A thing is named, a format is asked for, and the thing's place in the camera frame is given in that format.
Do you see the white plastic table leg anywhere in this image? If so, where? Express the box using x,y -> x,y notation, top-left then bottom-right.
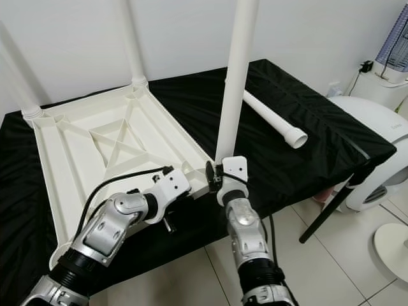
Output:
242,91 -> 308,149
215,0 -> 260,161
0,38 -> 42,122
118,0 -> 149,91

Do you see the white plastic table top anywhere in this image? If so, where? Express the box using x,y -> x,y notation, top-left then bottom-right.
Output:
21,85 -> 215,272

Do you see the pink stool seat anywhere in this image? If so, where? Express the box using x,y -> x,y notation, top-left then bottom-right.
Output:
312,189 -> 333,202

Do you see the white plastic floor object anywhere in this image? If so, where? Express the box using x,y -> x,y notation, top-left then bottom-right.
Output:
331,96 -> 408,212

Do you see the white side cabinet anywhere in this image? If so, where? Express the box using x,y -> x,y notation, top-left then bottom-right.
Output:
351,67 -> 408,109

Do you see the white round flat floor disc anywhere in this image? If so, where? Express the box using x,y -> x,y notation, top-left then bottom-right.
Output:
374,223 -> 408,281

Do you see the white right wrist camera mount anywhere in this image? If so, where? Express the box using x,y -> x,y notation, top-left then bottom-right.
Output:
217,156 -> 249,205

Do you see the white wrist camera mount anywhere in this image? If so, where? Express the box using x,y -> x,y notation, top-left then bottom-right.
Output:
217,156 -> 249,205
153,167 -> 192,205

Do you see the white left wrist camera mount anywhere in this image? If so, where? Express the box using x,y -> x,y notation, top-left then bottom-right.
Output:
153,167 -> 192,205

